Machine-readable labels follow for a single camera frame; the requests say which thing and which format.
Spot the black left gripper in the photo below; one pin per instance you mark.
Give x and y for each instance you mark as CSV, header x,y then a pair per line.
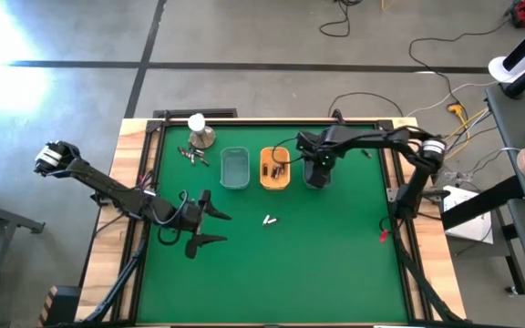
x,y
189,218

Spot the green table mat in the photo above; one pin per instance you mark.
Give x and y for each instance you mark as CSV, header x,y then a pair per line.
x,y
244,273

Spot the black support bar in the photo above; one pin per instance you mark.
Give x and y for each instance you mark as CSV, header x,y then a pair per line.
x,y
481,205

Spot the black aluminium table frame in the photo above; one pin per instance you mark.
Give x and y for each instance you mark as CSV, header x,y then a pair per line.
x,y
244,122

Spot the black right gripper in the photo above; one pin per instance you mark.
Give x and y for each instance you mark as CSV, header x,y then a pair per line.
x,y
319,155

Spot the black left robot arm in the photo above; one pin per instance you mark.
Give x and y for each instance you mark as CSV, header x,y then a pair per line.
x,y
103,184

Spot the light teal plastic bin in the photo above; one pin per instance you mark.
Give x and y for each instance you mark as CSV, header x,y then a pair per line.
x,y
235,171

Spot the red clip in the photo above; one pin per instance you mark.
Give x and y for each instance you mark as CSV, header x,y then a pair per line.
x,y
383,236

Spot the blue-grey plastic bin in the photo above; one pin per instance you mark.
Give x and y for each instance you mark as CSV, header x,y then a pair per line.
x,y
305,175

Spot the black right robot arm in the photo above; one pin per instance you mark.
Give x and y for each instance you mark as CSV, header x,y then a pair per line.
x,y
381,136

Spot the white tower fan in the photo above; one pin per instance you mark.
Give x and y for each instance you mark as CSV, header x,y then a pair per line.
x,y
501,68

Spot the black floor vent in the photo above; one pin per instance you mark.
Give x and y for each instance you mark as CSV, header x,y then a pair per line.
x,y
217,112

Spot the yellow plastic bin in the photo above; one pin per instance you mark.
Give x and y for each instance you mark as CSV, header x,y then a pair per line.
x,y
269,182

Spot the white box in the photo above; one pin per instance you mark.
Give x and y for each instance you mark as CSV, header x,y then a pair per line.
x,y
472,223

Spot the black box with striped edge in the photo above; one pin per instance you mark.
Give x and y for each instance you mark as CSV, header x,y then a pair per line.
x,y
64,305

